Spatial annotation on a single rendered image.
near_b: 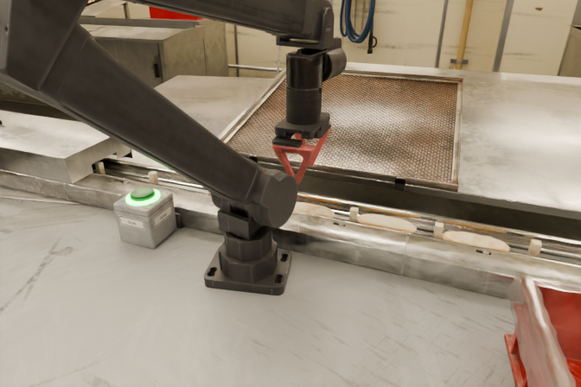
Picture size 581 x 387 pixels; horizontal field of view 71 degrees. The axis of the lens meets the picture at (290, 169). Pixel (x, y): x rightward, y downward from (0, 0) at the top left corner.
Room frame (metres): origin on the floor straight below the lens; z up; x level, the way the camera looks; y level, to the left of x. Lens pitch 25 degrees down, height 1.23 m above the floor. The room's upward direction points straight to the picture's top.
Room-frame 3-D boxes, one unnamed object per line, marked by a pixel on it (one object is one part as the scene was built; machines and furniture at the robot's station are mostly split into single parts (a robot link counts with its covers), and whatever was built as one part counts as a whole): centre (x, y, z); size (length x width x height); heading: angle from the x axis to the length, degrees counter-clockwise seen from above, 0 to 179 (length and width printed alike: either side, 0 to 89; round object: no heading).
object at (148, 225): (0.60, 0.25, 0.84); 0.08 x 0.08 x 0.11; 70
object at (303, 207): (0.63, -0.03, 0.86); 0.10 x 0.04 x 0.01; 71
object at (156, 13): (4.29, 1.08, 0.93); 0.51 x 0.36 x 0.13; 74
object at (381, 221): (0.59, -0.16, 0.86); 0.10 x 0.04 x 0.01; 70
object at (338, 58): (0.67, -0.04, 1.13); 0.11 x 0.09 x 0.12; 149
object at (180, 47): (4.26, 2.16, 0.51); 3.00 x 1.26 x 1.03; 70
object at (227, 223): (0.52, 0.06, 0.94); 0.09 x 0.05 x 0.10; 149
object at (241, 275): (0.50, 0.06, 0.86); 0.12 x 0.09 x 0.08; 81
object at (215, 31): (4.29, 1.08, 0.44); 0.70 x 0.55 x 0.87; 70
